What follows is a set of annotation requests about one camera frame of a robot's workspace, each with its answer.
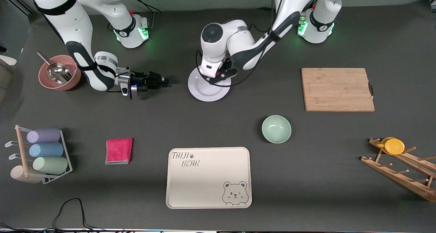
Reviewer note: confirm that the mint green bowl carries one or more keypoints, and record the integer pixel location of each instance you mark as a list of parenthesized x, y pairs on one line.
[(276, 129)]

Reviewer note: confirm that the wooden cutting board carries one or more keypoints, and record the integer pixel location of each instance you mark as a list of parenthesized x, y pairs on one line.
[(337, 90)]

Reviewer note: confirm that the white object at table edge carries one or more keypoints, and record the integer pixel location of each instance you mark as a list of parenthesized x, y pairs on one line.
[(7, 60)]

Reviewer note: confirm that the purple cup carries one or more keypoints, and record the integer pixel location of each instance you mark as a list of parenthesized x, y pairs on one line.
[(43, 135)]

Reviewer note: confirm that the metal scoop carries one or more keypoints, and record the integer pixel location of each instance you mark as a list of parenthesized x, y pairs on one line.
[(58, 73)]

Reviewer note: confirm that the black frame rail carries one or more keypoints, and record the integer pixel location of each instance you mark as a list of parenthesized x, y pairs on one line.
[(17, 1)]

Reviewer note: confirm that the pale lavender round plate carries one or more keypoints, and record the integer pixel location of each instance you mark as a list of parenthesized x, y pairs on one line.
[(204, 93)]

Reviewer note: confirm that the green cup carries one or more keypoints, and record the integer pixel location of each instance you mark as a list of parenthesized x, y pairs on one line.
[(51, 165)]

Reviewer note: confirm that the yellow cup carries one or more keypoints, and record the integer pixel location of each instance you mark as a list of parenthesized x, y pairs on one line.
[(393, 146)]

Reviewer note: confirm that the beige cup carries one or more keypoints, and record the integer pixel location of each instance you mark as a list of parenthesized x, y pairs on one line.
[(18, 175)]

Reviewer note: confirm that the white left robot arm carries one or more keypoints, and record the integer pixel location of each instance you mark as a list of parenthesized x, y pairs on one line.
[(242, 42)]

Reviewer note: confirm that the blue cup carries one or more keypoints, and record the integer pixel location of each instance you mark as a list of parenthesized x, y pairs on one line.
[(46, 150)]

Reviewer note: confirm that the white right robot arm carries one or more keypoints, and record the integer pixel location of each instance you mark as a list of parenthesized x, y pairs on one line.
[(68, 25)]

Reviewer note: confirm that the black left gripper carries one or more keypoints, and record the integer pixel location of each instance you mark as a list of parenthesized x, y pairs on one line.
[(228, 64)]

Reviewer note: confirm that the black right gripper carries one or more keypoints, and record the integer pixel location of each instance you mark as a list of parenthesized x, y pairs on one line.
[(141, 80)]

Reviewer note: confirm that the pink bowl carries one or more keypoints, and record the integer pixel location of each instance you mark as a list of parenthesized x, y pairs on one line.
[(73, 81)]

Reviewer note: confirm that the wooden peg rack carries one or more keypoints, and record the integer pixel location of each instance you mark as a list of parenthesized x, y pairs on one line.
[(402, 178)]

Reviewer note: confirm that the cream tray with bear print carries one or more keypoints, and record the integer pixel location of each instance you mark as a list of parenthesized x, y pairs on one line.
[(204, 182)]

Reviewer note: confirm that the pink folded cloth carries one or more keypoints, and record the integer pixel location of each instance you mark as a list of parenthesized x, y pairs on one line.
[(119, 151)]

